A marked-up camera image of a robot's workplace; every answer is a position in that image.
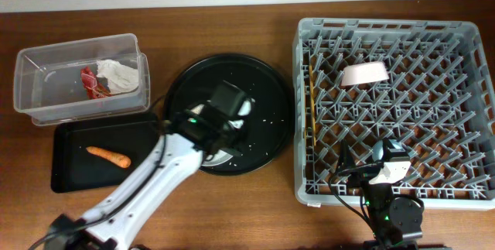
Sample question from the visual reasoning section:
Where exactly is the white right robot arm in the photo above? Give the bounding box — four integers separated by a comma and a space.
344, 139, 425, 250

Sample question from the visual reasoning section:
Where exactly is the black rectangular tray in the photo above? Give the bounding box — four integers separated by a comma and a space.
51, 113, 159, 193

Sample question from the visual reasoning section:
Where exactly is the clear plastic bin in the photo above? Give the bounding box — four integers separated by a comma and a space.
13, 33, 151, 126

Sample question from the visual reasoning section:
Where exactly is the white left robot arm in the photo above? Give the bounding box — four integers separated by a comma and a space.
32, 81, 255, 249

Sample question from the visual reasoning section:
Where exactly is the red snack wrapper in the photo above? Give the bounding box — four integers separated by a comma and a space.
80, 67, 111, 99

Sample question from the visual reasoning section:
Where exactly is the orange carrot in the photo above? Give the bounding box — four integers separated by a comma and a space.
86, 146, 131, 169

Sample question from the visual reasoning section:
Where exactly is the round black tray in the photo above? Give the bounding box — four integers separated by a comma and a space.
162, 53, 294, 176

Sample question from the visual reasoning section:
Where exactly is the grey plate with food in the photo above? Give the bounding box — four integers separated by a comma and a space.
192, 99, 254, 167

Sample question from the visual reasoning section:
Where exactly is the white tissue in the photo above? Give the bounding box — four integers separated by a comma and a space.
97, 60, 138, 95

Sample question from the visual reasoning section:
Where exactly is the grey dishwasher rack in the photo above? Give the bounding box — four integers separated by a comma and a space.
292, 18, 494, 211

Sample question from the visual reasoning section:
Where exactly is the wooden chopstick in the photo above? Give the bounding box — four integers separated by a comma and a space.
309, 64, 316, 147

